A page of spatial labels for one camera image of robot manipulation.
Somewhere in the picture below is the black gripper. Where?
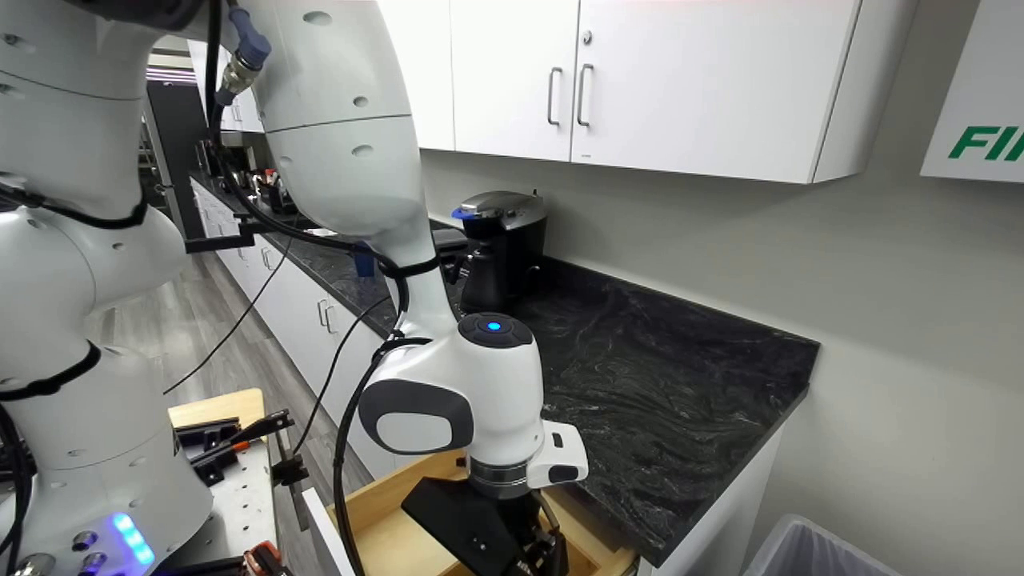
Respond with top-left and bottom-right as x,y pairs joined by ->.
499,489 -> 571,576

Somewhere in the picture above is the wooden drawer with white front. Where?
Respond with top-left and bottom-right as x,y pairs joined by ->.
300,451 -> 644,576

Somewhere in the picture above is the black gooseneck kettle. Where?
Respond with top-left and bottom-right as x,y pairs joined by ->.
453,236 -> 517,321

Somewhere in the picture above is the trash bin with white liner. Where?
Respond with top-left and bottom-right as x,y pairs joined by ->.
741,511 -> 910,576

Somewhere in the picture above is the red and black clamp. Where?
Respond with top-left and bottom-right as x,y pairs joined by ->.
239,538 -> 292,576

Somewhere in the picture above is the white perforated table plate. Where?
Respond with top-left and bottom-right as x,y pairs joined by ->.
173,427 -> 286,576

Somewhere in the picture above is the black and silver coffee maker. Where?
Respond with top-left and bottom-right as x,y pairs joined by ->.
451,189 -> 554,321

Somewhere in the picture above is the black bar clamp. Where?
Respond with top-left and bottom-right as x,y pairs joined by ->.
170,409 -> 299,484

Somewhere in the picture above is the white base cabinet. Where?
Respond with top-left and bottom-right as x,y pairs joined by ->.
189,174 -> 796,576

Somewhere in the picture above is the wooden board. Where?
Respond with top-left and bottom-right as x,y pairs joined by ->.
167,385 -> 270,433

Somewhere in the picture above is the white sign with green letters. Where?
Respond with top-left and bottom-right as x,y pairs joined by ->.
917,0 -> 1024,185

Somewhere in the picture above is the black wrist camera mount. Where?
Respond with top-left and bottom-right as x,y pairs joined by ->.
400,472 -> 528,576

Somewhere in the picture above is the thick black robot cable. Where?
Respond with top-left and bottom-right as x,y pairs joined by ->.
201,0 -> 451,576

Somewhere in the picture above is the black cable with clamp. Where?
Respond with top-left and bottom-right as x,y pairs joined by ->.
270,293 -> 395,491

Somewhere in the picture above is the thin black cable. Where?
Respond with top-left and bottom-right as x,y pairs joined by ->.
163,236 -> 299,396

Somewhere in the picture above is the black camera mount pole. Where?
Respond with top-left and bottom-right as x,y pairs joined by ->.
183,214 -> 323,254

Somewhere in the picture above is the silver cabinet bar handle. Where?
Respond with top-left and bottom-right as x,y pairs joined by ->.
574,60 -> 597,130
543,62 -> 568,130

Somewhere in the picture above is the white wall cabinet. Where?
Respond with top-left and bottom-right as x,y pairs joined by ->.
372,0 -> 922,189

